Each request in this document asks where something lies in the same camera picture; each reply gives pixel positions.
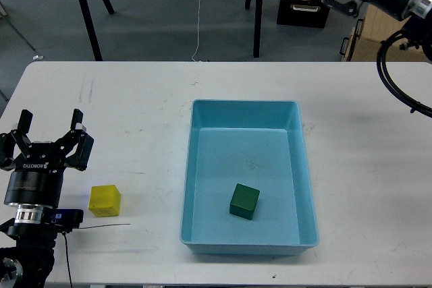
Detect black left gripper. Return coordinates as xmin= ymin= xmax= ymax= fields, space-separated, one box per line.
xmin=1 ymin=109 xmax=94 ymax=208

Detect yellow cube block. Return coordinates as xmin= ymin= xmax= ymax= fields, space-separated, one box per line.
xmin=88 ymin=185 xmax=122 ymax=217

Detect dark green cube block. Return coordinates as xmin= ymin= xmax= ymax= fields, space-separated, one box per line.
xmin=229 ymin=183 xmax=260 ymax=221

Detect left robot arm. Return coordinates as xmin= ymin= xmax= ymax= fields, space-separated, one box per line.
xmin=1 ymin=109 xmax=94 ymax=287

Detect black left table legs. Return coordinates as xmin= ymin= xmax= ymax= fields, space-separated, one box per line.
xmin=78 ymin=0 xmax=115 ymax=61

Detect light blue plastic bin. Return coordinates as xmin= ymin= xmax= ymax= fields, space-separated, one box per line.
xmin=180 ymin=100 xmax=319 ymax=256

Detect black case with handle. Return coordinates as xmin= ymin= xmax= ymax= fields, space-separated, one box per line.
xmin=276 ymin=0 xmax=330 ymax=28

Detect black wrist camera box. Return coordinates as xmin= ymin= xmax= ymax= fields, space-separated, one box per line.
xmin=42 ymin=208 xmax=84 ymax=233

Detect thin black wire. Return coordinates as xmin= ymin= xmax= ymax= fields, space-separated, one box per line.
xmin=79 ymin=223 xmax=131 ymax=231

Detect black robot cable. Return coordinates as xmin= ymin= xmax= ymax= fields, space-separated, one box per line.
xmin=376 ymin=30 xmax=432 ymax=119

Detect white hanging cord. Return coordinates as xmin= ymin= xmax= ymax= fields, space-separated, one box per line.
xmin=190 ymin=0 xmax=203 ymax=63

